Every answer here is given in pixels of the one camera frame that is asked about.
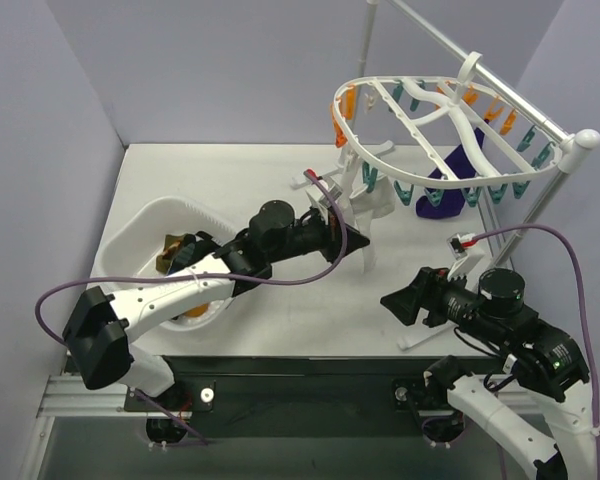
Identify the white sock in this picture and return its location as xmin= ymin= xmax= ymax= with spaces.
xmin=350 ymin=176 xmax=395 ymax=273
xmin=336 ymin=144 xmax=360 ymax=201

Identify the black blue sock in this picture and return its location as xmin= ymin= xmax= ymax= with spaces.
xmin=167 ymin=231 xmax=220 ymax=275

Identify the white round clip hanger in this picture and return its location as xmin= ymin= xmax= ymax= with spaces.
xmin=330 ymin=52 xmax=572 ymax=206

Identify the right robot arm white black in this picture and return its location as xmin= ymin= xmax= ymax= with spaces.
xmin=380 ymin=267 xmax=600 ymax=479

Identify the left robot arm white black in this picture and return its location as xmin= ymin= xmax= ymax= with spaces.
xmin=63 ymin=200 xmax=370 ymax=411

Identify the purple sock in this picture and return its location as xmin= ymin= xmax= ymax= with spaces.
xmin=413 ymin=127 xmax=486 ymax=221

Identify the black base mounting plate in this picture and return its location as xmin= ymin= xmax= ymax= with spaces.
xmin=123 ymin=357 xmax=461 ymax=441

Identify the white plastic basket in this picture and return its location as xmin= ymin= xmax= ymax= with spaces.
xmin=92 ymin=196 xmax=240 ymax=336

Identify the silver white drying rack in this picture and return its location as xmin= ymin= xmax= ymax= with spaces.
xmin=288 ymin=0 xmax=600 ymax=351

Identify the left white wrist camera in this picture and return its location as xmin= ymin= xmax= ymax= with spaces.
xmin=304 ymin=169 xmax=342 ymax=217

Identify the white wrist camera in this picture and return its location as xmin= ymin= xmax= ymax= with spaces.
xmin=304 ymin=169 xmax=342 ymax=217
xmin=447 ymin=233 xmax=486 ymax=280

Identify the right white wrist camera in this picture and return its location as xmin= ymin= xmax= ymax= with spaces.
xmin=447 ymin=233 xmax=486 ymax=280

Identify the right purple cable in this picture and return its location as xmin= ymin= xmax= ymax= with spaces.
xmin=474 ymin=224 xmax=600 ymax=480

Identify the purple cable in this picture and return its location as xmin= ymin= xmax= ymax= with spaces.
xmin=35 ymin=174 xmax=354 ymax=346
xmin=474 ymin=224 xmax=600 ymax=480

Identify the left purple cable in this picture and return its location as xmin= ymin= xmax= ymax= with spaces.
xmin=35 ymin=174 xmax=354 ymax=346

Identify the aluminium rail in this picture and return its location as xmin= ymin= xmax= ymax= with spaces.
xmin=37 ymin=374 xmax=131 ymax=419

